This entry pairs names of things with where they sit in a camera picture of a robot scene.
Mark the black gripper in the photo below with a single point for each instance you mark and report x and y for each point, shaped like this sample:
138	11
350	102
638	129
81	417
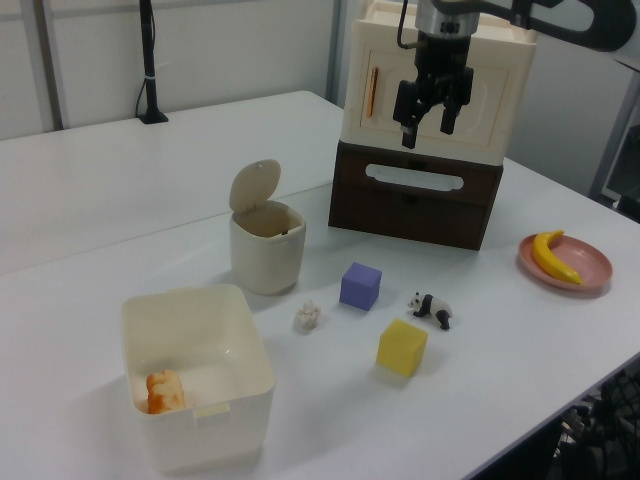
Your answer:
442	60

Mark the beige lidded trash can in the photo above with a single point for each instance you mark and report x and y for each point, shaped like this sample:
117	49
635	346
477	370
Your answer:
265	260

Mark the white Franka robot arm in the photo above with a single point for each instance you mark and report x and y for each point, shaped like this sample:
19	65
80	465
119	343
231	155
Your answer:
447	17

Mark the cream open plastic bin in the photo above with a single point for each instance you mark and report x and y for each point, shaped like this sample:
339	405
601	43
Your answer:
210	440

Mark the cream plastic storage box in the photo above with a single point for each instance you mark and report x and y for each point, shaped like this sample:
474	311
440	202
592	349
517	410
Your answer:
500	110

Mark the dark wood drawer cabinet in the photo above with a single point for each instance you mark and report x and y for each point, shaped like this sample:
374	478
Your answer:
400	220

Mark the purple cube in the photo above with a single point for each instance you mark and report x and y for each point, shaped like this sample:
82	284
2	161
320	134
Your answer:
360	287

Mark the yellow toy banana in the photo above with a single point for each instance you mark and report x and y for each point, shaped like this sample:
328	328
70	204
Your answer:
547	260

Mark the panda figurine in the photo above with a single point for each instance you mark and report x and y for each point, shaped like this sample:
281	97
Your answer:
432	307

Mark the pink plate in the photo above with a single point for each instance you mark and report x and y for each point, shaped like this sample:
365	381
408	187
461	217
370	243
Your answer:
590	265

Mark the small crumpled white paper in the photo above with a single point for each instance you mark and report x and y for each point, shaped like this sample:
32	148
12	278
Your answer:
307	317

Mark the yellow cube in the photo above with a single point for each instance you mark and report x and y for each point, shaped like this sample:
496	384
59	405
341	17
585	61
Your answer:
400	350

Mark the black pole stand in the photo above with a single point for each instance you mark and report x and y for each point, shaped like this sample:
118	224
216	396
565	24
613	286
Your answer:
148	50

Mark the black mesh chair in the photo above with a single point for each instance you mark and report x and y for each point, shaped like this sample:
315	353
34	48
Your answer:
610	425

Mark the orange toy bread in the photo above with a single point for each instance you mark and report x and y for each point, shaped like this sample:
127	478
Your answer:
165	395

